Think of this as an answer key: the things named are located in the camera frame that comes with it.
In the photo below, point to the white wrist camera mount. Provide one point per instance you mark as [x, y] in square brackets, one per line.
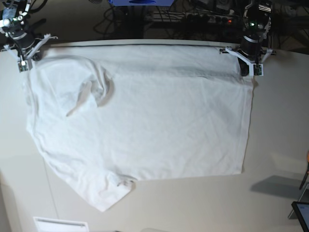
[255, 63]
[24, 56]

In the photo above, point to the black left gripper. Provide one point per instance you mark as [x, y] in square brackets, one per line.
[244, 67]

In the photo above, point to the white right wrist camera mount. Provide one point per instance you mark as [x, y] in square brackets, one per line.
[24, 56]

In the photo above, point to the black power strip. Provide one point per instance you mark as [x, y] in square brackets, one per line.
[212, 19]

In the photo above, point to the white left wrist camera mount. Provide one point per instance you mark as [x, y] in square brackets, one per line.
[255, 63]

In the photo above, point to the tablet with grey stand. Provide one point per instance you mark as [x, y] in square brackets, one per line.
[300, 209]

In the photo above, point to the white paper sheet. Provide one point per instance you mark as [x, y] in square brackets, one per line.
[55, 225]

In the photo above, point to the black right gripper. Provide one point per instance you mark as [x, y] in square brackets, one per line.
[37, 56]

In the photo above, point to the white T-shirt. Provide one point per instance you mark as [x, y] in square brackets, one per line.
[105, 117]

